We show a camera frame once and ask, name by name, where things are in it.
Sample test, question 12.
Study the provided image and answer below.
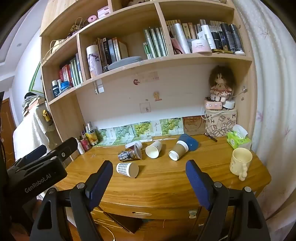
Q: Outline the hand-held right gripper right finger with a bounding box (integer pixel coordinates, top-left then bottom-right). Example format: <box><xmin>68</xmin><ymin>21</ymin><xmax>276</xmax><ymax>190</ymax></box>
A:
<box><xmin>186</xmin><ymin>159</ymin><xmax>271</xmax><ymax>241</ymax></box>

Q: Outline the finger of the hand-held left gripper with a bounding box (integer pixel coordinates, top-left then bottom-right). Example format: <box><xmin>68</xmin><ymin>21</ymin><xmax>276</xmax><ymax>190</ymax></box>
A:
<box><xmin>47</xmin><ymin>137</ymin><xmax>78</xmax><ymax>163</ymax></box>
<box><xmin>14</xmin><ymin>145</ymin><xmax>48</xmax><ymax>167</ymax></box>

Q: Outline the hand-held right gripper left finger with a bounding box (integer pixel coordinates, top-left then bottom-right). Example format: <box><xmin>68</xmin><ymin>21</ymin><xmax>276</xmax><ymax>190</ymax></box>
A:
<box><xmin>31</xmin><ymin>160</ymin><xmax>114</xmax><ymax>241</ymax></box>

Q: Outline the checkered paper cup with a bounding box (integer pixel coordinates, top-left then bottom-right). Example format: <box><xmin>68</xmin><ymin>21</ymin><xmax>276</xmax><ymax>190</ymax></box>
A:
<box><xmin>116</xmin><ymin>162</ymin><xmax>139</xmax><ymax>178</ymax></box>

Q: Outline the shiny patterned cup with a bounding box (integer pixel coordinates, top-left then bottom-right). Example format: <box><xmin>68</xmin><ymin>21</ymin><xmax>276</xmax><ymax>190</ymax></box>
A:
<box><xmin>118</xmin><ymin>150</ymin><xmax>135</xmax><ymax>162</ymax></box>

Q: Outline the brown cup with white rim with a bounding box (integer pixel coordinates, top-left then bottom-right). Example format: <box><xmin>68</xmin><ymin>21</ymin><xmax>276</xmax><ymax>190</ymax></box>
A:
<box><xmin>168</xmin><ymin>140</ymin><xmax>189</xmax><ymax>161</ymax></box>

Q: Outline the blue plastic cup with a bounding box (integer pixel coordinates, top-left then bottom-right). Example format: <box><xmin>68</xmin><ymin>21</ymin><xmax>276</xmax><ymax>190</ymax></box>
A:
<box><xmin>178</xmin><ymin>134</ymin><xmax>199</xmax><ymax>151</ymax></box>

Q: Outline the lilac cup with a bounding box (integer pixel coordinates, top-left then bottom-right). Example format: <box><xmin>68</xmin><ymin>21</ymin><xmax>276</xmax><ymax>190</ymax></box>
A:
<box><xmin>133</xmin><ymin>142</ymin><xmax>143</xmax><ymax>160</ymax></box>

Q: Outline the white paper cup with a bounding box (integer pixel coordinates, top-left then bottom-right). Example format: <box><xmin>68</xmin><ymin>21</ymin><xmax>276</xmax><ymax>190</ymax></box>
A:
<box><xmin>145</xmin><ymin>140</ymin><xmax>162</xmax><ymax>159</ymax></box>

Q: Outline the small white bottle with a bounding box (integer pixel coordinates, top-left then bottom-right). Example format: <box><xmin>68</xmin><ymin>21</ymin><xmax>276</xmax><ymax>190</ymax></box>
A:
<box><xmin>76</xmin><ymin>138</ymin><xmax>85</xmax><ymax>155</ymax></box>

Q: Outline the red patterned jar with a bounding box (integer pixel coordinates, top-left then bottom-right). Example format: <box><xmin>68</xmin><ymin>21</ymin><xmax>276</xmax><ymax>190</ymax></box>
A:
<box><xmin>80</xmin><ymin>138</ymin><xmax>91</xmax><ymax>151</ymax></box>

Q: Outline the white draped cloth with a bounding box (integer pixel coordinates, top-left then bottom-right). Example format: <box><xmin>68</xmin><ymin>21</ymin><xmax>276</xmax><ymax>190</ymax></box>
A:
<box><xmin>13</xmin><ymin>107</ymin><xmax>55</xmax><ymax>163</ymax></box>

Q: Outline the yellow bottle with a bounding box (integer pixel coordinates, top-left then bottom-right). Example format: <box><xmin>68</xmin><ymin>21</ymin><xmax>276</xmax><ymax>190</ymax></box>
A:
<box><xmin>86</xmin><ymin>129</ymin><xmax>99</xmax><ymax>146</ymax></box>

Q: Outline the grape print packet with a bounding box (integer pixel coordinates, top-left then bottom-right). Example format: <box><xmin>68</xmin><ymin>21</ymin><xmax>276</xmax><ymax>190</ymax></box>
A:
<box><xmin>96</xmin><ymin>128</ymin><xmax>117</xmax><ymax>146</ymax></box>
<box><xmin>159</xmin><ymin>118</ymin><xmax>184</xmax><ymax>136</ymax></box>
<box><xmin>113</xmin><ymin>126</ymin><xmax>134</xmax><ymax>143</ymax></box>
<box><xmin>131</xmin><ymin>122</ymin><xmax>153</xmax><ymax>141</ymax></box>

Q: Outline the cream ceramic mug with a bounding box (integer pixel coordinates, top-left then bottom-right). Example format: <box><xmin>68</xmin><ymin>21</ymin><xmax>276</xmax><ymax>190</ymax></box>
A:
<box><xmin>229</xmin><ymin>147</ymin><xmax>253</xmax><ymax>181</ymax></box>

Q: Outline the wooden desk drawer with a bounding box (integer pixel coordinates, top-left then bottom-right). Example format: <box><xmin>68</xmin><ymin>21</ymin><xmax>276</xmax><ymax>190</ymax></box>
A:
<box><xmin>90</xmin><ymin>200</ymin><xmax>204</xmax><ymax>241</ymax></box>

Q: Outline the green tissue pack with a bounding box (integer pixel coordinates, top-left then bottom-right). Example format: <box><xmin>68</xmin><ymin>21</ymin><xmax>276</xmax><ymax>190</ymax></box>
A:
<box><xmin>227</xmin><ymin>124</ymin><xmax>252</xmax><ymax>150</ymax></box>

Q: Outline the orange cartoon card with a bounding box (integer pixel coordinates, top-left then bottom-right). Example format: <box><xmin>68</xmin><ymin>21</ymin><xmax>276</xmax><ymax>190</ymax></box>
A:
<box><xmin>183</xmin><ymin>116</ymin><xmax>207</xmax><ymax>133</ymax></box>

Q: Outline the dark blue bottle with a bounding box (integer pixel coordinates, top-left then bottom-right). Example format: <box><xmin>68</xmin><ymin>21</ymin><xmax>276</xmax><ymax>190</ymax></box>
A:
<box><xmin>52</xmin><ymin>80</ymin><xmax>60</xmax><ymax>98</ymax></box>

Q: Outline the blue jar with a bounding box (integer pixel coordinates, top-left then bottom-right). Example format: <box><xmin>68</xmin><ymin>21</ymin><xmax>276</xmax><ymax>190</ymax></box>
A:
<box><xmin>59</xmin><ymin>81</ymin><xmax>73</xmax><ymax>92</ymax></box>

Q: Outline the doodle print box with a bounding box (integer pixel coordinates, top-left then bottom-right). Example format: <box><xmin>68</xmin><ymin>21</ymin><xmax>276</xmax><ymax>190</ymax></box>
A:
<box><xmin>205</xmin><ymin>109</ymin><xmax>238</xmax><ymax>138</ymax></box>

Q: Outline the green framed picture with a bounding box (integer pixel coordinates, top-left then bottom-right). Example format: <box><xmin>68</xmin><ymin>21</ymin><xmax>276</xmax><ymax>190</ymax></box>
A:
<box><xmin>28</xmin><ymin>62</ymin><xmax>44</xmax><ymax>96</ymax></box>

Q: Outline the row of red and green books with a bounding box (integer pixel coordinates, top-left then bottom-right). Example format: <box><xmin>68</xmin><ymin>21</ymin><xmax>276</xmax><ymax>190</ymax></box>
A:
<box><xmin>58</xmin><ymin>53</ymin><xmax>84</xmax><ymax>88</ymax></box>

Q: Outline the pink box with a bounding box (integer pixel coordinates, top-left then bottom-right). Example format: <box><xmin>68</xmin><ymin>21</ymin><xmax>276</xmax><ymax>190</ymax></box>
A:
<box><xmin>204</xmin><ymin>97</ymin><xmax>223</xmax><ymax>110</ymax></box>

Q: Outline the white floral thermos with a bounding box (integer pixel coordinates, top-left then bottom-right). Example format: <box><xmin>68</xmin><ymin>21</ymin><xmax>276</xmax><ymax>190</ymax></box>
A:
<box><xmin>86</xmin><ymin>45</ymin><xmax>103</xmax><ymax>78</ymax></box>

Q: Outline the rag doll with brown hair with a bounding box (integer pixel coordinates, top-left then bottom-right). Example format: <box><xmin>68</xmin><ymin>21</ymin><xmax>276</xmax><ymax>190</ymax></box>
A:
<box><xmin>209</xmin><ymin>65</ymin><xmax>236</xmax><ymax>103</ymax></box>

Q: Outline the beige canvas bag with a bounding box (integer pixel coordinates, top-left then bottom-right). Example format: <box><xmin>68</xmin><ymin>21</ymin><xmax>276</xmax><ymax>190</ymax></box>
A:
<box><xmin>43</xmin><ymin>39</ymin><xmax>70</xmax><ymax>61</ymax></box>

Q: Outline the grey flat case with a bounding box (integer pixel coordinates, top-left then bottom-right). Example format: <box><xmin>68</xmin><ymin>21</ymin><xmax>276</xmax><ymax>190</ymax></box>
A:
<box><xmin>107</xmin><ymin>56</ymin><xmax>144</xmax><ymax>71</ymax></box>

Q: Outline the row of dark books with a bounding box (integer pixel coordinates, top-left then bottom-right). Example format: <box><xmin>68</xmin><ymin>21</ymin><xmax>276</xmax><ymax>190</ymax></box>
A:
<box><xmin>95</xmin><ymin>37</ymin><xmax>129</xmax><ymax>67</ymax></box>

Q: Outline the white curtain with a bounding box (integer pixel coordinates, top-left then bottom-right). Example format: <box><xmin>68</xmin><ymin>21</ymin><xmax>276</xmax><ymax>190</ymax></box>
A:
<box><xmin>231</xmin><ymin>0</ymin><xmax>296</xmax><ymax>232</ymax></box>

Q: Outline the wooden bookshelf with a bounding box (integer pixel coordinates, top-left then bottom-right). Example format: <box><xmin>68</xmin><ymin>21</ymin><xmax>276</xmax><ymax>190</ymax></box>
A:
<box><xmin>39</xmin><ymin>0</ymin><xmax>258</xmax><ymax>163</ymax></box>

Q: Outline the woven handbag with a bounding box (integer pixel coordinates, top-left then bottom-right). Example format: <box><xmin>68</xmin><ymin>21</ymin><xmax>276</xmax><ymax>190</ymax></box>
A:
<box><xmin>67</xmin><ymin>17</ymin><xmax>86</xmax><ymax>39</ymax></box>

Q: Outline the white cream jar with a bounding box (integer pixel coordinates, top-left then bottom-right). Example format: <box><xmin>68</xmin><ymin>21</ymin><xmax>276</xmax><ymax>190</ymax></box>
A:
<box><xmin>191</xmin><ymin>39</ymin><xmax>213</xmax><ymax>54</ymax></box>

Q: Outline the pink pouch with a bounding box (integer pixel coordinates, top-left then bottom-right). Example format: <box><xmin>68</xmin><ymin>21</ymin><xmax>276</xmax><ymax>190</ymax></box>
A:
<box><xmin>171</xmin><ymin>37</ymin><xmax>185</xmax><ymax>55</ymax></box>

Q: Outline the pink carton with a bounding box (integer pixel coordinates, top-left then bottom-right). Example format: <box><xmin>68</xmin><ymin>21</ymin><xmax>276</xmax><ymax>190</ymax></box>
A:
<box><xmin>97</xmin><ymin>6</ymin><xmax>110</xmax><ymax>19</ymax></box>

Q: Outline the clear plastic roll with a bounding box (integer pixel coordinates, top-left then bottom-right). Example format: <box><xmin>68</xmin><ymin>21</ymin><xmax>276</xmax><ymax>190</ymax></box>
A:
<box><xmin>174</xmin><ymin>23</ymin><xmax>192</xmax><ymax>54</ymax></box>

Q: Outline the white tube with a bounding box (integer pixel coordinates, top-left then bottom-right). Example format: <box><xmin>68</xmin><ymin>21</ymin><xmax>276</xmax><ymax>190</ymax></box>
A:
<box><xmin>201</xmin><ymin>24</ymin><xmax>216</xmax><ymax>47</ymax></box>

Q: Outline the black spray can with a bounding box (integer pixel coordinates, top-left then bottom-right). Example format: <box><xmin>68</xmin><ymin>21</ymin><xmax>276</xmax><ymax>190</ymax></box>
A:
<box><xmin>220</xmin><ymin>23</ymin><xmax>236</xmax><ymax>52</ymax></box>
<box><xmin>229</xmin><ymin>24</ymin><xmax>245</xmax><ymax>52</ymax></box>

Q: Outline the row of tan books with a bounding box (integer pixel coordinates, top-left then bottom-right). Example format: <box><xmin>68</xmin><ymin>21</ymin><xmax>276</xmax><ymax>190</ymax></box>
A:
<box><xmin>166</xmin><ymin>19</ymin><xmax>223</xmax><ymax>40</ymax></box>

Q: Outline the white cable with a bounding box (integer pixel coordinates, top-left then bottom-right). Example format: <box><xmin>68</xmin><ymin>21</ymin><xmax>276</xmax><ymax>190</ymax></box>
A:
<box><xmin>200</xmin><ymin>87</ymin><xmax>248</xmax><ymax>121</ymax></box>

